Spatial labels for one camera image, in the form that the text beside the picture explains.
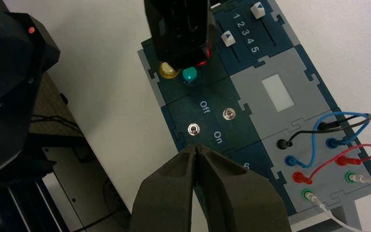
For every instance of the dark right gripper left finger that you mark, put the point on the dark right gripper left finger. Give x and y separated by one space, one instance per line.
163 201

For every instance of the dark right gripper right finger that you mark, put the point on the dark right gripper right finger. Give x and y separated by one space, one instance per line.
240 205

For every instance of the finger of the glossy black left gripper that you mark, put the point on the finger of the glossy black left gripper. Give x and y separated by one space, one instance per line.
172 35
203 22

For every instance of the red push button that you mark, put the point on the red push button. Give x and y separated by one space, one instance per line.
207 55

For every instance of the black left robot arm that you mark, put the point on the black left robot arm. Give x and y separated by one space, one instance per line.
6 80

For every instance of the yellow push button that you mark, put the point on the yellow push button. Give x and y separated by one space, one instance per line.
168 71

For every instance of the green push button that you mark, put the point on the green push button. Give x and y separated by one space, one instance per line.
189 75

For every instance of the white slider knob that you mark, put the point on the white slider knob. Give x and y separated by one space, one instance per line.
258 9
228 38

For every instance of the blue grey task board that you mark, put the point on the blue grey task board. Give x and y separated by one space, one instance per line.
256 96

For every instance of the white rectangular display panel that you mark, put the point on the white rectangular display panel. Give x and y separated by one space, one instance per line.
277 93

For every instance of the dark perforated mesh panel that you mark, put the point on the dark perforated mesh panel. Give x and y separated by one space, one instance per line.
49 109

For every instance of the silver toggle switch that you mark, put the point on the silver toggle switch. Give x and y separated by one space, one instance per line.
229 113
193 129

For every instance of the grey metal base plate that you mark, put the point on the grey metal base plate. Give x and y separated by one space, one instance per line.
76 189

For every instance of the black aluminium frame rail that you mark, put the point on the black aluminium frame rail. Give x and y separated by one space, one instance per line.
22 205

